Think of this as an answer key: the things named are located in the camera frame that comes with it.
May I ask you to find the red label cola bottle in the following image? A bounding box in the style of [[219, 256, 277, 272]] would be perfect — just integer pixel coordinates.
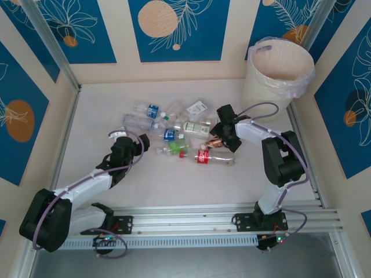
[[179, 148, 236, 168]]

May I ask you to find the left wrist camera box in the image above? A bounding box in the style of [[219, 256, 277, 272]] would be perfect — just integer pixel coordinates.
[[108, 127, 130, 139]]

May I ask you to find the clear bottle green table label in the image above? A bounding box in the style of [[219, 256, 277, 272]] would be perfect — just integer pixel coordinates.
[[181, 120, 212, 139]]

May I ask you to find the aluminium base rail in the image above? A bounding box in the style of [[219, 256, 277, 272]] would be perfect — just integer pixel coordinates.
[[27, 202, 344, 237]]

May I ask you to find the white ribbed bin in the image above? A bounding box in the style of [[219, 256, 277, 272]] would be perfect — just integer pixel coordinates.
[[239, 36, 316, 117]]

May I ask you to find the clear bottle blue label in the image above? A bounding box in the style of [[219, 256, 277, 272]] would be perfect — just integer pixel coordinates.
[[156, 128, 186, 142], [132, 100, 168, 119]]

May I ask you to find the clear bottle green neck band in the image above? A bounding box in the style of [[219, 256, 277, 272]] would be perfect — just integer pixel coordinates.
[[162, 100, 187, 121]]

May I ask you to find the aluminium side rail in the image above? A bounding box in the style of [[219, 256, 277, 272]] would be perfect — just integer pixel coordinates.
[[286, 104, 324, 209], [43, 89, 81, 207]]

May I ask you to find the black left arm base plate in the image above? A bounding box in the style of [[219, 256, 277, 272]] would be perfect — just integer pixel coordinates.
[[80, 215, 134, 235]]

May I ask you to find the long clear plastic bottle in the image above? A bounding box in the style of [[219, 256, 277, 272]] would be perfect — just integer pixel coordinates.
[[122, 113, 161, 130]]

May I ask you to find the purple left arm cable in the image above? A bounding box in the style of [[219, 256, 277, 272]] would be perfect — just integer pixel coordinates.
[[31, 130, 146, 259]]

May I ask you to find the white slotted cable duct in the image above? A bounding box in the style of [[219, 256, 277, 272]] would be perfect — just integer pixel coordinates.
[[37, 234, 259, 250]]

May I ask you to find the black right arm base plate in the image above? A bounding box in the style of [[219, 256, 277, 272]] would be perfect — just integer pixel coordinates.
[[233, 213, 289, 232]]

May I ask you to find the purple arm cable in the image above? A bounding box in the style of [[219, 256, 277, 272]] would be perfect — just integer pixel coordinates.
[[31, 130, 146, 259], [239, 103, 310, 252]]

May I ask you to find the copper label plastic bottle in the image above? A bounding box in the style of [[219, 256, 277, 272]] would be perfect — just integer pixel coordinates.
[[200, 137, 223, 151]]

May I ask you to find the aluminium frame post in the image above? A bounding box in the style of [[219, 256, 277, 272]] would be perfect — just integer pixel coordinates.
[[20, 0, 82, 93], [301, 0, 331, 56]]

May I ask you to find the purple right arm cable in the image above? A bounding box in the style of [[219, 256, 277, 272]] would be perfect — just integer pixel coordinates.
[[239, 103, 310, 252]]

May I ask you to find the clear bottle orange print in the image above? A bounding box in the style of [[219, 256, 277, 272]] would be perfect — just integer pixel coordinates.
[[185, 99, 209, 119]]

